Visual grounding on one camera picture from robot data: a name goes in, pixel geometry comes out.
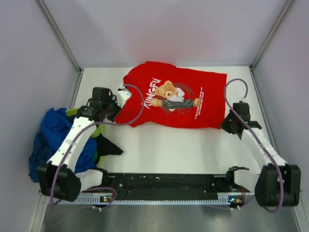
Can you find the aluminium frame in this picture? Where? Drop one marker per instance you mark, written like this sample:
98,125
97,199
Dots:
184,62

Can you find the red printed t shirt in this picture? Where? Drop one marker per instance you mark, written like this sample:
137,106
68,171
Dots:
175,97

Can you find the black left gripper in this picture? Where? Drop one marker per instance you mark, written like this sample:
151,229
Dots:
113,100

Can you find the green plastic basket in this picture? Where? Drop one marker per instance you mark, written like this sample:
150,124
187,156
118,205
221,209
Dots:
99,131

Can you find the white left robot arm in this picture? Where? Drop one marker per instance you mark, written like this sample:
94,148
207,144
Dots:
57,177

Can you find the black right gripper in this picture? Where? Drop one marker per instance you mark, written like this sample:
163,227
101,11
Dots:
224,125

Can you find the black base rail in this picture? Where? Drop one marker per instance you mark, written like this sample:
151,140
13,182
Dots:
130,186

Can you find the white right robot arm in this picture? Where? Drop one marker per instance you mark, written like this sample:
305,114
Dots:
277,183

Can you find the white slotted cable duct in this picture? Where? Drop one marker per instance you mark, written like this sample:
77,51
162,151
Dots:
222,199

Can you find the black t shirt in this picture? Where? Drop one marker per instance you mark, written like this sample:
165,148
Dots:
105,147

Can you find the blue t shirt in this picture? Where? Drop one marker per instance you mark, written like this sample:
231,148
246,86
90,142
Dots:
53,130

